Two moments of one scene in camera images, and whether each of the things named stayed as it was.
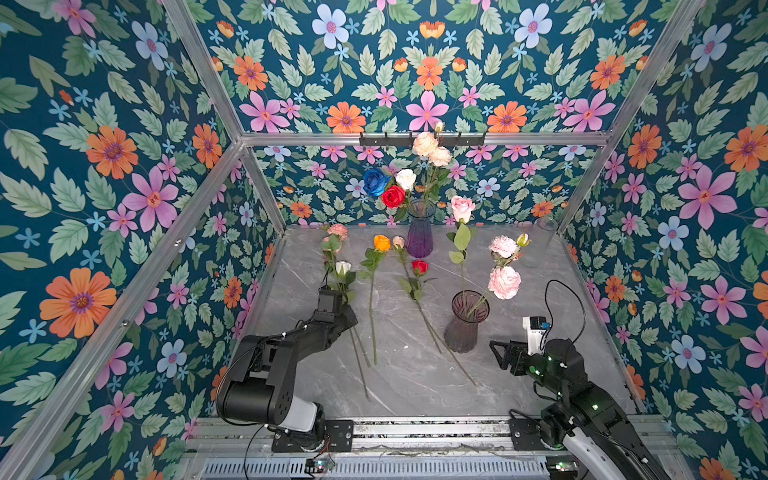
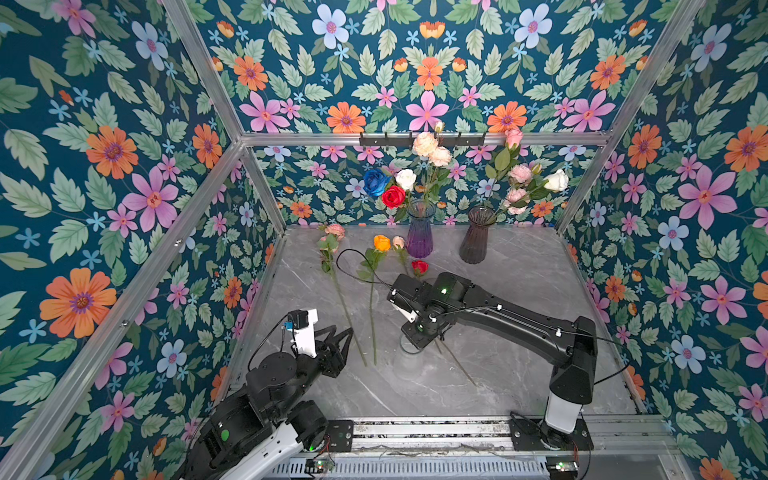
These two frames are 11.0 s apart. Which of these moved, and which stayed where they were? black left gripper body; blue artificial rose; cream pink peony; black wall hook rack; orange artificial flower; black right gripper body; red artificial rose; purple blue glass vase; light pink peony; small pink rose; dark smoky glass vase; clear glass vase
Moved: black left gripper body; black right gripper body; clear glass vase; small pink rose; dark smoky glass vase; light pink peony
Stayed: purple blue glass vase; blue artificial rose; red artificial rose; orange artificial flower; cream pink peony; black wall hook rack
